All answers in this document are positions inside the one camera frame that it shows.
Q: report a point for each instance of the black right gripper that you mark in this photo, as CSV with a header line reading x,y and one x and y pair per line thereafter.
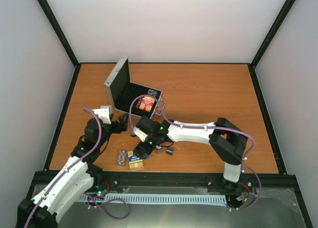
x,y
139,148

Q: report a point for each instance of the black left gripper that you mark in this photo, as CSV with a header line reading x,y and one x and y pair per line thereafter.
x,y
123,125

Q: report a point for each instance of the blue Texas Hold'em card deck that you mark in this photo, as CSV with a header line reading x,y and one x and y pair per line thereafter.
x,y
134,161

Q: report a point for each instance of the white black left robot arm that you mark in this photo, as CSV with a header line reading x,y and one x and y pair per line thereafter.
x,y
79,174

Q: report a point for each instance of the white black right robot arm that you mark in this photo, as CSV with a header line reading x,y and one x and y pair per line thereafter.
x,y
228,141

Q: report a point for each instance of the grey chip stack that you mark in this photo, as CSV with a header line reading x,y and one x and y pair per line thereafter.
x,y
159,149

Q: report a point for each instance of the black chip stack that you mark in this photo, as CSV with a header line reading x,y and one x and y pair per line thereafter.
x,y
170,151

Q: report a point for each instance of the aluminium poker case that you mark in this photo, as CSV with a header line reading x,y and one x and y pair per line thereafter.
x,y
121,91

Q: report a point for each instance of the red card deck box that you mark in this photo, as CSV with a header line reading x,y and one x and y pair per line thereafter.
x,y
146,103

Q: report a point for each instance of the blue white chip stack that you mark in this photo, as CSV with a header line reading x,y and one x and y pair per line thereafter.
x,y
121,158

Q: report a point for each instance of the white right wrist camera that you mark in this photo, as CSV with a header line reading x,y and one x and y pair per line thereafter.
x,y
139,133

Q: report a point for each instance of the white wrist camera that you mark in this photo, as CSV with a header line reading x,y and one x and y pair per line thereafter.
x,y
139,133
105,113

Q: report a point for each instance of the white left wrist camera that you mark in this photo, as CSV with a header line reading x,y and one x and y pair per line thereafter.
x,y
105,113

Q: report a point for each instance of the light blue cable duct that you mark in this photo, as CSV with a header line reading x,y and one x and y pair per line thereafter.
x,y
162,199

